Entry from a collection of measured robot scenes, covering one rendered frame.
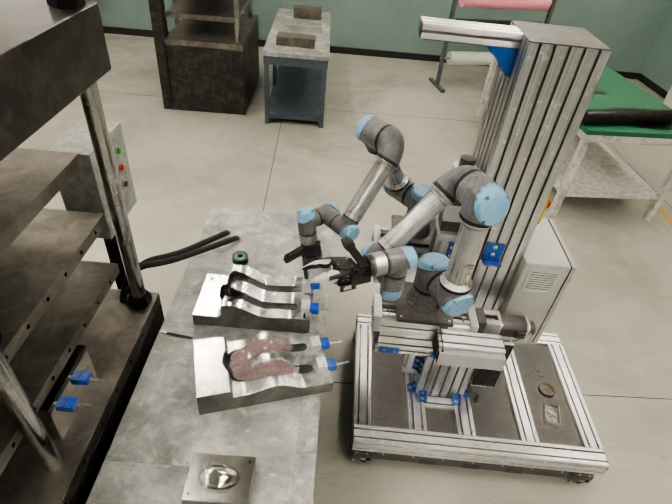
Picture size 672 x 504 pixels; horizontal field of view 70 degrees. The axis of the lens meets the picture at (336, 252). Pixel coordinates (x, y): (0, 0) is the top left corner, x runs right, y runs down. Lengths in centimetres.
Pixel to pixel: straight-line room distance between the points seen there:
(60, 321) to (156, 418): 49
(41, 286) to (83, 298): 32
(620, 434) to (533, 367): 60
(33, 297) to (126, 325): 61
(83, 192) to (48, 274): 47
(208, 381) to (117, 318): 63
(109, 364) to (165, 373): 23
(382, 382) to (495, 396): 62
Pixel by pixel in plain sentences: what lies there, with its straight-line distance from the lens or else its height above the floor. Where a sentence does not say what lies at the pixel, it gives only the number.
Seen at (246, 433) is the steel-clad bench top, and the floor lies 80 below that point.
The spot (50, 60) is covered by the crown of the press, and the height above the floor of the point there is 194.
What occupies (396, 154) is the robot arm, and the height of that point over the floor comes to 154.
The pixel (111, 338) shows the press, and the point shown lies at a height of 78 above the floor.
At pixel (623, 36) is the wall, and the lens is 946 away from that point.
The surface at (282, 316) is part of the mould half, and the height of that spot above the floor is 89.
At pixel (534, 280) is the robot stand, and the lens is 210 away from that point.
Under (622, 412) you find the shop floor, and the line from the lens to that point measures 346.
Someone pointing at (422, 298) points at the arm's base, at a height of 111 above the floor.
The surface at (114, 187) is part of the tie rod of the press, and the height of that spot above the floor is 141.
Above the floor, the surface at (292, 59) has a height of 74.
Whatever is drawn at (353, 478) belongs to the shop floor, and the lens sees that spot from 267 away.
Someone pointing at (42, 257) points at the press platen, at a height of 129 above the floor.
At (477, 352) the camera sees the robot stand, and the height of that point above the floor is 95.
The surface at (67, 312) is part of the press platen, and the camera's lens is 201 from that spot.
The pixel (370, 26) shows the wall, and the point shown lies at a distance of 827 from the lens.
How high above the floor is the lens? 239
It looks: 39 degrees down
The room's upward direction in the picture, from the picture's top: 6 degrees clockwise
